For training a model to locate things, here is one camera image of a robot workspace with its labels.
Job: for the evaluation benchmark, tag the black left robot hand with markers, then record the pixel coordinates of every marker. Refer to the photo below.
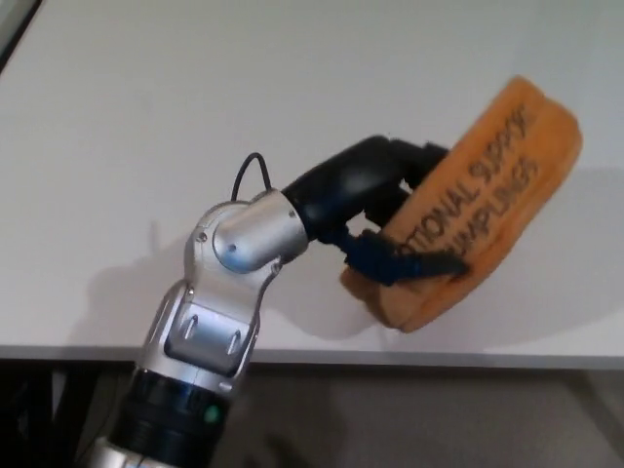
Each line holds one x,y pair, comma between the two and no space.
341,185

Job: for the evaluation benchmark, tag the black table leg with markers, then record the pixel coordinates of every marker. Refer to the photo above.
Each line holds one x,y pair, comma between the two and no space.
73,419

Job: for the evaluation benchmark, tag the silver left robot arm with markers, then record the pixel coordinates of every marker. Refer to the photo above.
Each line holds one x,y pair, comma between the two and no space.
244,234

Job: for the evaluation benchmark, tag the black border strip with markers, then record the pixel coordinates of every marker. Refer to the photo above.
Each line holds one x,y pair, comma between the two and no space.
17,35

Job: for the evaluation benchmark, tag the orange soft plush plate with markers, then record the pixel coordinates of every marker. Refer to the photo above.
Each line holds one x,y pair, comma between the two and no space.
536,141

